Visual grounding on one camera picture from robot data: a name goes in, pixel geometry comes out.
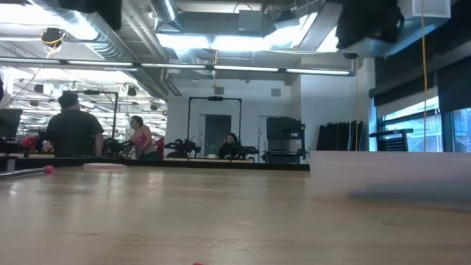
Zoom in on pink sticky notes pad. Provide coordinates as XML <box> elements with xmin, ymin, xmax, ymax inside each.
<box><xmin>82</xmin><ymin>162</ymin><xmax>127</xmax><ymax>171</ymax></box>

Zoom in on pencil with pink eraser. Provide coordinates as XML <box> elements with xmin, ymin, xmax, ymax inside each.
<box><xmin>0</xmin><ymin>164</ymin><xmax>56</xmax><ymax>180</ymax></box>

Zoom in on person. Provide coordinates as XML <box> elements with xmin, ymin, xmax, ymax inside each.
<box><xmin>41</xmin><ymin>91</ymin><xmax>106</xmax><ymax>158</ymax></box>
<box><xmin>126</xmin><ymin>114</ymin><xmax>161</xmax><ymax>161</ymax></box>
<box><xmin>216</xmin><ymin>132</ymin><xmax>246</xmax><ymax>160</ymax></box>

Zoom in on grey door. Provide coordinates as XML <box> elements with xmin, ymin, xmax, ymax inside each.
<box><xmin>203</xmin><ymin>114</ymin><xmax>233</xmax><ymax>158</ymax></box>

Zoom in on black equipment cart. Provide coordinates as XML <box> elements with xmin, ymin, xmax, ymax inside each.
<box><xmin>265</xmin><ymin>116</ymin><xmax>308</xmax><ymax>164</ymax></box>

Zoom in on long ceiling light fixture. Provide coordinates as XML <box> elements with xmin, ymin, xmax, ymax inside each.
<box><xmin>0</xmin><ymin>57</ymin><xmax>358</xmax><ymax>78</ymax></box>

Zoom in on black folded panels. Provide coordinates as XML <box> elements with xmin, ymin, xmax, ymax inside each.
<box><xmin>316</xmin><ymin>120</ymin><xmax>366</xmax><ymax>152</ymax></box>

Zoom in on black perforated desk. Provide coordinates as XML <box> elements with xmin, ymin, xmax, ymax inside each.
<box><xmin>368</xmin><ymin>128</ymin><xmax>415</xmax><ymax>153</ymax></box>

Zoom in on clear plastic pencil box base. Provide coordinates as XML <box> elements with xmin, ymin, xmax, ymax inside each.
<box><xmin>308</xmin><ymin>149</ymin><xmax>471</xmax><ymax>213</ymax></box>

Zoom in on black computer monitor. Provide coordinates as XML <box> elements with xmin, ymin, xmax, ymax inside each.
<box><xmin>0</xmin><ymin>107</ymin><xmax>24</xmax><ymax>141</ymax></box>

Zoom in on white ceiling box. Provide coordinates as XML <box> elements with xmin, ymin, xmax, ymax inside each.
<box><xmin>411</xmin><ymin>0</ymin><xmax>453</xmax><ymax>20</ymax></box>

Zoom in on black aluminium table frame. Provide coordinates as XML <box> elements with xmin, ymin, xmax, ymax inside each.
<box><xmin>0</xmin><ymin>154</ymin><xmax>311</xmax><ymax>172</ymax></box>

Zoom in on silver spiral air duct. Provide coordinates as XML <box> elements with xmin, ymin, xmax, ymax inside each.
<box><xmin>28</xmin><ymin>0</ymin><xmax>171</xmax><ymax>97</ymax></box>

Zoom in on ceiling cable reel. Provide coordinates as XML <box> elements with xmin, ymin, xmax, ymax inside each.
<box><xmin>40</xmin><ymin>26</ymin><xmax>68</xmax><ymax>51</ymax></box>

